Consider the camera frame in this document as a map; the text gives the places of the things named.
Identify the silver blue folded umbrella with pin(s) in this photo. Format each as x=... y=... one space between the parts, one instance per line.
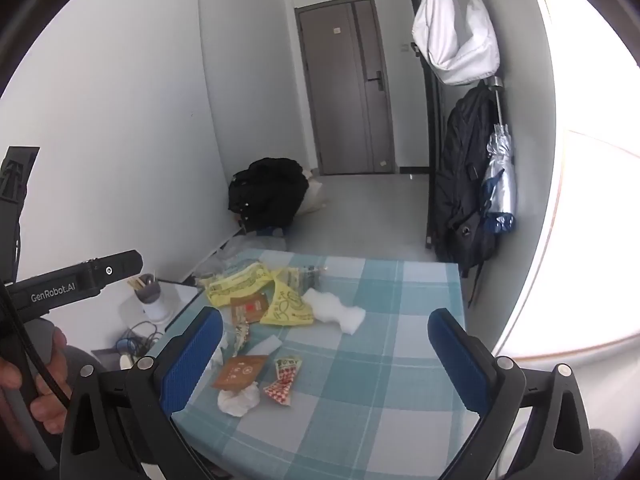
x=499 y=184

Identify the white hanging bag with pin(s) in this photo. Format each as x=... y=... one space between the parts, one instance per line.
x=456 y=63

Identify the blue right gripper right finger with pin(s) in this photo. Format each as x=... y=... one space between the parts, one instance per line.
x=466 y=361

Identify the black bag on floor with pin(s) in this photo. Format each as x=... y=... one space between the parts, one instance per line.
x=267 y=194

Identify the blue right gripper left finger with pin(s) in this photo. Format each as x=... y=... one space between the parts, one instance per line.
x=185 y=357

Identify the red white snack wrapper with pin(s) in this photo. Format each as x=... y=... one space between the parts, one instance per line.
x=286 y=371

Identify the white wardrobe gold trim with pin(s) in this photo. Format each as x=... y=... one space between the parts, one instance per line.
x=584 y=292

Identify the brown sachet white print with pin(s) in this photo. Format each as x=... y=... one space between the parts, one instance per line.
x=239 y=373

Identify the beige bag on floor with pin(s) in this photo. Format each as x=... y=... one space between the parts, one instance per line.
x=315 y=195

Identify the small yellow plastic bag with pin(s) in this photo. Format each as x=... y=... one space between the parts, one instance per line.
x=286 y=306

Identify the white tissue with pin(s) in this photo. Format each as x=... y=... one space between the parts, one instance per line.
x=238 y=404

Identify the grey white chopstick holder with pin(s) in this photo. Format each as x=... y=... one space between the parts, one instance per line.
x=149 y=293

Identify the large yellow plastic bag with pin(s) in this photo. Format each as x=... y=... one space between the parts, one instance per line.
x=251 y=278

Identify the brown sachet with red dot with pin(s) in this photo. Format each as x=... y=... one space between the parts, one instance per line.
x=249 y=309

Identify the grey door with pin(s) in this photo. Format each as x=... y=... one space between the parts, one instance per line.
x=346 y=82

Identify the blue checkered tablecloth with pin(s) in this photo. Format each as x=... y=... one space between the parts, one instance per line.
x=376 y=404

